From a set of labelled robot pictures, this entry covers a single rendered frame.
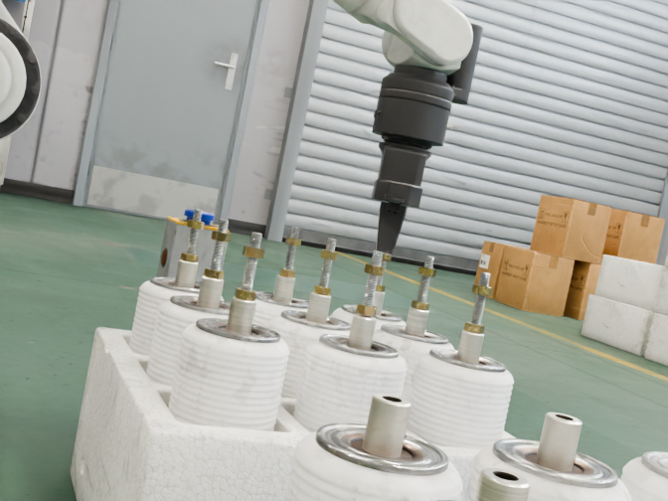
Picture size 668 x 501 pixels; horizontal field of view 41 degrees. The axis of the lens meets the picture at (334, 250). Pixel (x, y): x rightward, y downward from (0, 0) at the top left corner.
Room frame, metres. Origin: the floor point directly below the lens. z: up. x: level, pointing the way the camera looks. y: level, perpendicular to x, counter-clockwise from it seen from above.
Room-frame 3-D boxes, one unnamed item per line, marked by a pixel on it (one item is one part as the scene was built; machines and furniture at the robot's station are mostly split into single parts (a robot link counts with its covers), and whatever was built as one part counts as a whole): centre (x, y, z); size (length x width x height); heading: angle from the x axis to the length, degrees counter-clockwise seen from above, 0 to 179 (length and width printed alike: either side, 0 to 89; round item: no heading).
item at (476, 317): (0.87, -0.15, 0.30); 0.01 x 0.01 x 0.08
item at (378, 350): (0.82, -0.04, 0.25); 0.08 x 0.08 x 0.01
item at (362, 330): (0.82, -0.04, 0.26); 0.02 x 0.02 x 0.03
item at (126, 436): (0.93, 0.00, 0.09); 0.39 x 0.39 x 0.18; 22
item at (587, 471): (0.53, -0.16, 0.25); 0.08 x 0.08 x 0.01
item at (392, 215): (1.07, -0.06, 0.36); 0.03 x 0.02 x 0.06; 90
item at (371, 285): (0.82, -0.04, 0.30); 0.01 x 0.01 x 0.08
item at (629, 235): (4.81, -1.52, 0.45); 0.30 x 0.24 x 0.30; 18
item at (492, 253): (4.93, -0.99, 0.15); 0.30 x 0.24 x 0.30; 109
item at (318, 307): (0.93, 0.00, 0.26); 0.02 x 0.02 x 0.03
